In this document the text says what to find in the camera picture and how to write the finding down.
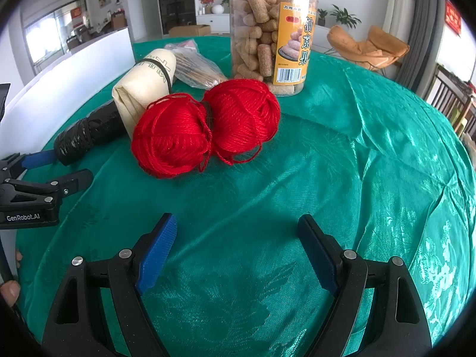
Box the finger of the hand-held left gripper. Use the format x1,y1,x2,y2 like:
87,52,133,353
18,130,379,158
0,150,56,181
4,169,93,203

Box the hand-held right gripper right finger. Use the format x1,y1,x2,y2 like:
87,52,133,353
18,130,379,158
297,214,434,357

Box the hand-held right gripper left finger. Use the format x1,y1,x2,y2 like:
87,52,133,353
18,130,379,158
41,213,178,357

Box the black plastic bag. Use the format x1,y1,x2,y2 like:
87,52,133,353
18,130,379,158
54,98,125,166

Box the red yarn balls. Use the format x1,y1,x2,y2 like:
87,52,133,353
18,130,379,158
131,79,281,179

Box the beige cloth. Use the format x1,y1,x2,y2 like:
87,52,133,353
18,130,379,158
112,49,177,138

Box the clear bag of cotton swabs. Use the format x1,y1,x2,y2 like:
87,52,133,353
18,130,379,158
164,41,228,90

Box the pink plastic packet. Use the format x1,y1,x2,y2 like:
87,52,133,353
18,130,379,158
165,39,198,52

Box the person's left hand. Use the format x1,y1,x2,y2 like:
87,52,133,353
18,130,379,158
0,251,23,307

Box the green satin tablecloth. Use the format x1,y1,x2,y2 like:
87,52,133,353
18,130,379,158
15,36,476,357

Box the brown cardboard box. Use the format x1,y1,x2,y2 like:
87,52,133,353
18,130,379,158
169,24,212,38

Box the dark wooden chair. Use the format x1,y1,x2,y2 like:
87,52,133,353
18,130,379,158
426,65,476,138

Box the dark glass display cabinet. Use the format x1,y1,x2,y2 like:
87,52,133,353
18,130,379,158
156,0,197,36

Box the white television cabinet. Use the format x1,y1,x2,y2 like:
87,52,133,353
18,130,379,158
196,13,231,34

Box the orange lounge chair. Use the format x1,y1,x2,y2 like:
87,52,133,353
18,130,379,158
326,25,410,73

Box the clear plastic snack jar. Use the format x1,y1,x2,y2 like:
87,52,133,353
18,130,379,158
228,0,321,98

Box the large green potted plant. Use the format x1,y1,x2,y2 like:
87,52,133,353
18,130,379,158
330,4,362,26

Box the grey curtain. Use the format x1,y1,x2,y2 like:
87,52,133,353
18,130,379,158
394,0,449,93

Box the covered standing air conditioner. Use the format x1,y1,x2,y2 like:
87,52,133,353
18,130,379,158
382,0,415,43

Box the red wall hanging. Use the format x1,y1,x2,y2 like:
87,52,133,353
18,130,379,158
444,0,462,36

